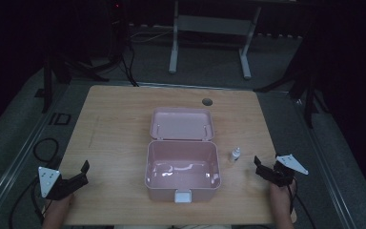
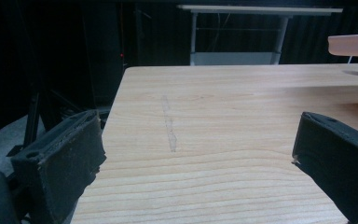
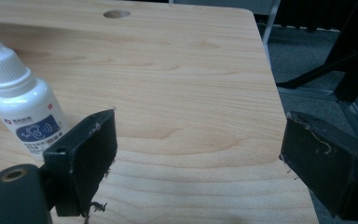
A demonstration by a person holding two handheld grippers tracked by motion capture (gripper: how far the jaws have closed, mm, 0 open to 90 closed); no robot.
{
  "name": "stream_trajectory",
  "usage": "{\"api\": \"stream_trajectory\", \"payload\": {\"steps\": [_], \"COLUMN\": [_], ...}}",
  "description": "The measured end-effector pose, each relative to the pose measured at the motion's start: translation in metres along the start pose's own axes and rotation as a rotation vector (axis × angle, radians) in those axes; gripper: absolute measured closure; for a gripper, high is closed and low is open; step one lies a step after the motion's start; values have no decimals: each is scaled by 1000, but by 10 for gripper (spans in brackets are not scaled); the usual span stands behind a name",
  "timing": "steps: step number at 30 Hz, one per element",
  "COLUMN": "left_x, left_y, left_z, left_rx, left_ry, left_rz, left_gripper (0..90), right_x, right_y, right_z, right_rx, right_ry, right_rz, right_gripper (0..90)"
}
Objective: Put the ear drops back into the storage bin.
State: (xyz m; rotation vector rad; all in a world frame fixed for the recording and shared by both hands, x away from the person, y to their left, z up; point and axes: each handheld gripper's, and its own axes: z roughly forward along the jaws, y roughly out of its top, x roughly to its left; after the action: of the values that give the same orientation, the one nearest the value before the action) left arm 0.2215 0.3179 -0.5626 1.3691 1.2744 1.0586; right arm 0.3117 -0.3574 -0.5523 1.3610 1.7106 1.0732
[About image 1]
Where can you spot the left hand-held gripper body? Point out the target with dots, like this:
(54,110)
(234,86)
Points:
(52,183)

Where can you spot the small white bottle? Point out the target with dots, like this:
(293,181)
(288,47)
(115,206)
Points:
(235,155)

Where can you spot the white metal table frame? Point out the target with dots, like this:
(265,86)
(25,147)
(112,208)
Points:
(209,25)

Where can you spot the person's right hand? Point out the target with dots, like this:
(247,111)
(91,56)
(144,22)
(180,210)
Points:
(280,197)

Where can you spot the black metal stand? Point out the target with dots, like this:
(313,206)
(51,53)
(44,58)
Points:
(305,82)
(76,68)

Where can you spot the pink plastic box with lid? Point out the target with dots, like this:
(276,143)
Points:
(182,156)

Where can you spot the person's left hand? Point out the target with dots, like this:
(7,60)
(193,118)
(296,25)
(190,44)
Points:
(60,203)

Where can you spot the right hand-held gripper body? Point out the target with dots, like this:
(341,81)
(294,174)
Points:
(286,168)

